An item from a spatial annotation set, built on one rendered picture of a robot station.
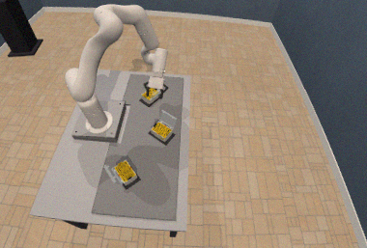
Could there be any yellow perforated plate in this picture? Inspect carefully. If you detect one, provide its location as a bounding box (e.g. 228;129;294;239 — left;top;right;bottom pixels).
143;88;157;100
115;161;136;181
153;123;172;138

